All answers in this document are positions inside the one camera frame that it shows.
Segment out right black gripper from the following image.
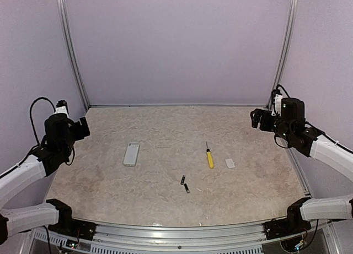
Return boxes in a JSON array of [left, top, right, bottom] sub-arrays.
[[251, 107, 294, 141]]

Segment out white battery cover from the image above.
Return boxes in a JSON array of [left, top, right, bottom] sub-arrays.
[[225, 159, 235, 169]]

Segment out white remote control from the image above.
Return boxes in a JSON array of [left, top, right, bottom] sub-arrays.
[[123, 142, 140, 167]]

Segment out yellow handled screwdriver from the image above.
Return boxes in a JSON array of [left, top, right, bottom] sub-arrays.
[[205, 141, 214, 169]]

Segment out black AAA battery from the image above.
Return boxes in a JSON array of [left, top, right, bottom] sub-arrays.
[[180, 175, 186, 185], [184, 183, 190, 194]]

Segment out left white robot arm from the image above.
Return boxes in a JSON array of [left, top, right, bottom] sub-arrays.
[[1, 113, 90, 243]]

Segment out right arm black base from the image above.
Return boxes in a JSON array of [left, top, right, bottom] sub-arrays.
[[264, 197, 311, 240]]

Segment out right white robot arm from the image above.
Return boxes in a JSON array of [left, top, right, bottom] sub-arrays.
[[250, 95, 352, 234]]

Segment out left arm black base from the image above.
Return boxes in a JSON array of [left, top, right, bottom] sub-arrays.
[[46, 199, 97, 241]]

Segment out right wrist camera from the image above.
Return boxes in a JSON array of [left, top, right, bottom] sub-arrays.
[[271, 89, 283, 116]]

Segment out front aluminium rail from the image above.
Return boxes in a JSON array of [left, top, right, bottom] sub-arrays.
[[26, 209, 339, 254]]

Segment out right aluminium frame post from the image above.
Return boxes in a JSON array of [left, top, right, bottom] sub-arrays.
[[269, 0, 300, 109]]

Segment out aluminium frame post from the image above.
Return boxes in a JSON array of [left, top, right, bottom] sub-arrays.
[[269, 0, 300, 109], [56, 0, 90, 111]]

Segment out left aluminium frame post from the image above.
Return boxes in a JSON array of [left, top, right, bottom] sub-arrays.
[[56, 0, 90, 111]]

